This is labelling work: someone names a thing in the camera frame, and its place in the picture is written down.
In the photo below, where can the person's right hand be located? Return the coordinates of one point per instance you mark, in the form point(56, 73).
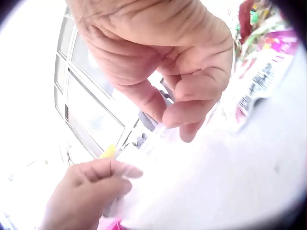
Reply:
point(144, 40)

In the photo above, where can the glass door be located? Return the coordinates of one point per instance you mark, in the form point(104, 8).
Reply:
point(91, 107)

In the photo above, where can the person's right fingers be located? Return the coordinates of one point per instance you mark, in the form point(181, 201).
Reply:
point(189, 112)

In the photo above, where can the full shop shelf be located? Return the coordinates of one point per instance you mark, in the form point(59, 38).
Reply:
point(261, 69)

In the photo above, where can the pink object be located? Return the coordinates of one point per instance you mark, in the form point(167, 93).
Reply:
point(112, 224)

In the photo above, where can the person's left hand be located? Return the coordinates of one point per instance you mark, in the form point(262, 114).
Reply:
point(81, 196)

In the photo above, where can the white plastic packet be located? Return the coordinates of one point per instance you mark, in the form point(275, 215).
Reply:
point(203, 182)

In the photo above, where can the yellow object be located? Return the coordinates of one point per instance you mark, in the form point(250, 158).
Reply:
point(108, 152)

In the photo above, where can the person's right thumb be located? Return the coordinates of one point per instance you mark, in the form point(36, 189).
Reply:
point(146, 100)

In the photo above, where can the person's left fingers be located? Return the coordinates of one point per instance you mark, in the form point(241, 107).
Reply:
point(120, 177)

